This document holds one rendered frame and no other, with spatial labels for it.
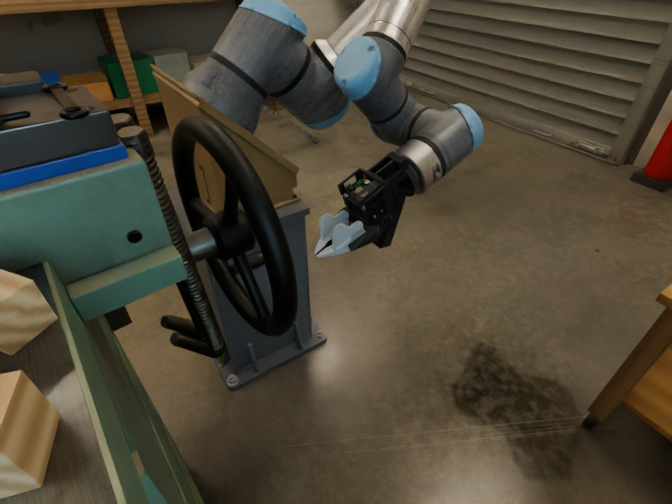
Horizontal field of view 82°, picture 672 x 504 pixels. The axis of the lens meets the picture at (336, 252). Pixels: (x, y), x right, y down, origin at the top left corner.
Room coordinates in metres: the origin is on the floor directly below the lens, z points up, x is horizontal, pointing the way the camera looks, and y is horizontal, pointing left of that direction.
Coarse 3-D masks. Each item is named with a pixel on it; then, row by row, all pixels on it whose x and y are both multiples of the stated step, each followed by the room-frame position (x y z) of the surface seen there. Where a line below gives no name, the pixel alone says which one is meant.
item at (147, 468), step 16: (96, 320) 0.32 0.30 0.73; (96, 336) 0.25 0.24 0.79; (112, 368) 0.23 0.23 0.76; (128, 400) 0.21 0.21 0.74; (128, 416) 0.17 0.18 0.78; (144, 448) 0.15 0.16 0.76; (144, 464) 0.13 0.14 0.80; (144, 480) 0.12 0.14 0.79; (160, 480) 0.14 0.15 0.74; (160, 496) 0.12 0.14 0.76
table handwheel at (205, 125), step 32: (192, 128) 0.40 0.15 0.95; (192, 160) 0.49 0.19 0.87; (224, 160) 0.35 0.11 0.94; (192, 192) 0.49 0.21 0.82; (256, 192) 0.32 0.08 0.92; (192, 224) 0.48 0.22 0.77; (224, 224) 0.38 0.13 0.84; (256, 224) 0.30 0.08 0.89; (224, 256) 0.37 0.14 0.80; (288, 256) 0.30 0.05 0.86; (224, 288) 0.42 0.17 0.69; (256, 288) 0.36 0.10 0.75; (288, 288) 0.29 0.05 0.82; (256, 320) 0.35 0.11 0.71; (288, 320) 0.29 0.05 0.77
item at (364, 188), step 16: (384, 160) 0.61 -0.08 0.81; (400, 160) 0.59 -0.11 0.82; (352, 176) 0.59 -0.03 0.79; (368, 176) 0.58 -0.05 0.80; (384, 176) 0.58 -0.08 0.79; (400, 176) 0.58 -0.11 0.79; (416, 176) 0.59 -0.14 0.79; (352, 192) 0.55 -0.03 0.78; (368, 192) 0.54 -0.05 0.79; (384, 192) 0.54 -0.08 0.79; (400, 192) 0.59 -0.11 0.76; (416, 192) 0.59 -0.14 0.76; (352, 208) 0.57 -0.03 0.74; (368, 208) 0.52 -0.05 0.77; (384, 208) 0.55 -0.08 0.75; (368, 224) 0.53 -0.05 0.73; (384, 224) 0.55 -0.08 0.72
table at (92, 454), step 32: (160, 256) 0.28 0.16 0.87; (64, 288) 0.23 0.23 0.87; (96, 288) 0.24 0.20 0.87; (128, 288) 0.25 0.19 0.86; (160, 288) 0.27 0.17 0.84; (64, 320) 0.18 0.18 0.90; (0, 352) 0.15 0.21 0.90; (32, 352) 0.15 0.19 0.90; (64, 352) 0.15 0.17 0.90; (64, 384) 0.13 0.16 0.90; (96, 384) 0.14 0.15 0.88; (64, 416) 0.11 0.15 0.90; (96, 416) 0.11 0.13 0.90; (64, 448) 0.09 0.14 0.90; (96, 448) 0.09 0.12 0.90; (128, 448) 0.12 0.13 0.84; (64, 480) 0.08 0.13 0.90; (96, 480) 0.08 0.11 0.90; (128, 480) 0.08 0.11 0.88
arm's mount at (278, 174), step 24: (168, 96) 0.97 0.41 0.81; (192, 96) 0.81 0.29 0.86; (168, 120) 1.02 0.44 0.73; (216, 120) 0.80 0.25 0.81; (240, 144) 0.83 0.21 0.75; (264, 144) 0.86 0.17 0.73; (216, 168) 0.79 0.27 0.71; (264, 168) 0.86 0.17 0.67; (288, 168) 0.89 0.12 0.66; (216, 192) 0.80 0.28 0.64; (288, 192) 0.89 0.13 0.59
